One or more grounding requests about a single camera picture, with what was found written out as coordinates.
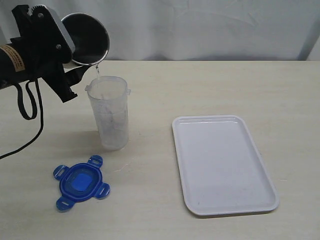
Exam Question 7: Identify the clear tall plastic container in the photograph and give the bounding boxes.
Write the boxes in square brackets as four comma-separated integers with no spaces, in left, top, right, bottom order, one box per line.
[85,76,131,151]

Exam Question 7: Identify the stainless steel cup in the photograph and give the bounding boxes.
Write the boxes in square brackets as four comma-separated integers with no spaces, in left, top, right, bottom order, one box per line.
[62,12,110,66]

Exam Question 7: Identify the white backdrop curtain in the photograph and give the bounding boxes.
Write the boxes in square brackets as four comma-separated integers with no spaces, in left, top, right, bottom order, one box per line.
[0,0,320,62]

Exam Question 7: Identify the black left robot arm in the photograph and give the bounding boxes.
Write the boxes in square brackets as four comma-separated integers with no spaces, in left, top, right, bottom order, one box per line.
[0,4,89,103]

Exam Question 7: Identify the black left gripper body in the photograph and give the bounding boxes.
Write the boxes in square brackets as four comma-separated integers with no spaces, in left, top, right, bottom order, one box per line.
[10,4,74,83]

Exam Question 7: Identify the blue container lid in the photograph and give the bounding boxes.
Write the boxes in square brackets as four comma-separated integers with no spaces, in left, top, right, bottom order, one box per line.
[53,155,111,212]

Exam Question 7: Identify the white plastic tray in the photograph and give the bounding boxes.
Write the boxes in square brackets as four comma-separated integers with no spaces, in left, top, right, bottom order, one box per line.
[172,115,280,217]

